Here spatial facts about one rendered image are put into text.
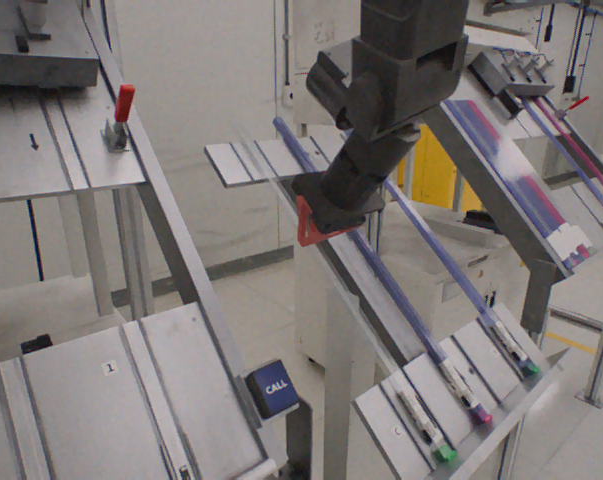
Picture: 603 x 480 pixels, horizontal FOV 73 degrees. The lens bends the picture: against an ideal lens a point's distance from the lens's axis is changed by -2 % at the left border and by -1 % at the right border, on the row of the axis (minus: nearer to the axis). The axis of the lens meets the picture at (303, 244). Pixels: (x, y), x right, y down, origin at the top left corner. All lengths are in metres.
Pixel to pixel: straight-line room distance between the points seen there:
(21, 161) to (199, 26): 2.01
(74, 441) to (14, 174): 0.30
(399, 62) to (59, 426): 0.42
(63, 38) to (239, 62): 2.01
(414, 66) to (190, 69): 2.18
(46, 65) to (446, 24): 0.48
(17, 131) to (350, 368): 0.56
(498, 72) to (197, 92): 1.60
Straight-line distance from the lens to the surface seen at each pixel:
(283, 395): 0.46
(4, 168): 0.58
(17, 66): 0.64
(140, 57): 2.38
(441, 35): 0.34
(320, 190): 0.45
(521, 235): 1.06
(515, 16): 1.73
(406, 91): 0.33
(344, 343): 0.66
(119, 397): 0.47
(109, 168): 0.59
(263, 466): 0.47
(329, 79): 0.43
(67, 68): 0.64
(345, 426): 0.75
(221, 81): 2.55
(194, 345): 0.49
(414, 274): 1.25
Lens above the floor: 1.08
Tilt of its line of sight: 19 degrees down
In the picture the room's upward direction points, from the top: straight up
